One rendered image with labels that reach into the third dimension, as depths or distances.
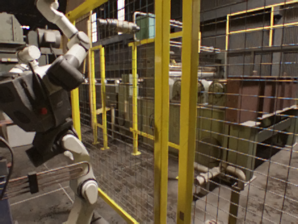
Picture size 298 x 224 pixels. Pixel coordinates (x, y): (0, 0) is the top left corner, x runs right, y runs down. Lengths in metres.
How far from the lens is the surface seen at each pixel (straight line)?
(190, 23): 0.84
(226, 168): 2.73
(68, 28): 1.28
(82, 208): 1.49
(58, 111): 1.14
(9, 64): 5.20
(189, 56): 0.81
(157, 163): 1.02
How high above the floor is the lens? 1.32
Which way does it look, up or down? 10 degrees down
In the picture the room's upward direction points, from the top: straight up
